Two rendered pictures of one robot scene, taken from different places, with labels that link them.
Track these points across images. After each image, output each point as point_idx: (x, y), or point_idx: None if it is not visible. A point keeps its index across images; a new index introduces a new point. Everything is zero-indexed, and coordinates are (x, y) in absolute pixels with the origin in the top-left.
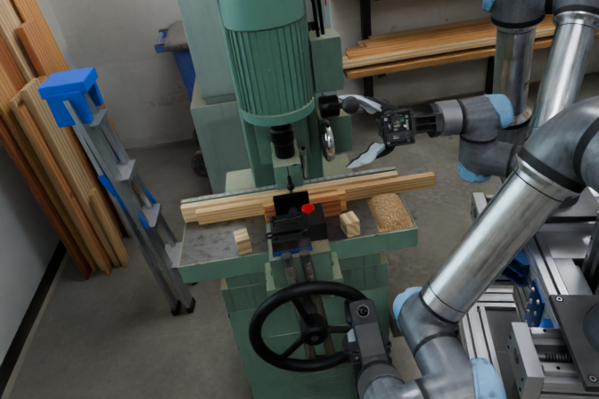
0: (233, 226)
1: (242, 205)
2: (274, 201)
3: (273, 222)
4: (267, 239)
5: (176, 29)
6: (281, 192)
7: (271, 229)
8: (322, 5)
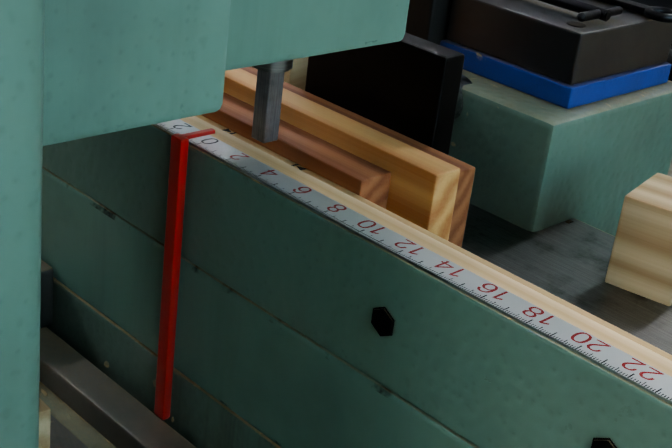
0: None
1: (495, 269)
2: (461, 69)
3: (606, 8)
4: (617, 107)
5: None
6: (287, 164)
7: (629, 21)
8: None
